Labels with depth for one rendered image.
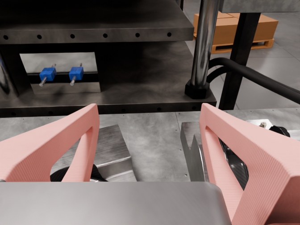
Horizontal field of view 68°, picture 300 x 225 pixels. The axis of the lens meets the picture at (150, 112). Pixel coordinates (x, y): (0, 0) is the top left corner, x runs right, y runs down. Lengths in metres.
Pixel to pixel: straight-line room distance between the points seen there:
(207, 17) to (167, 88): 0.33
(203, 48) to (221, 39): 2.65
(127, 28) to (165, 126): 0.37
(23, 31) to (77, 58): 0.19
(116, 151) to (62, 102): 0.48
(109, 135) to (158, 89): 0.45
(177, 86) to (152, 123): 0.29
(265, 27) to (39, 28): 3.35
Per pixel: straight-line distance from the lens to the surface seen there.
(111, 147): 0.51
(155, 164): 0.62
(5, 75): 0.99
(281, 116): 0.89
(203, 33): 0.81
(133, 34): 0.84
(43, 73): 0.93
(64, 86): 0.96
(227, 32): 3.48
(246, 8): 0.97
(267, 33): 3.91
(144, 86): 0.96
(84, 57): 0.88
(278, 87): 0.84
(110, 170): 0.49
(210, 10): 0.79
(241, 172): 0.49
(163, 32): 0.85
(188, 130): 0.63
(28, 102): 0.98
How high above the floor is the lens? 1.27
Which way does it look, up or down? 37 degrees down
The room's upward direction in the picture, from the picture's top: straight up
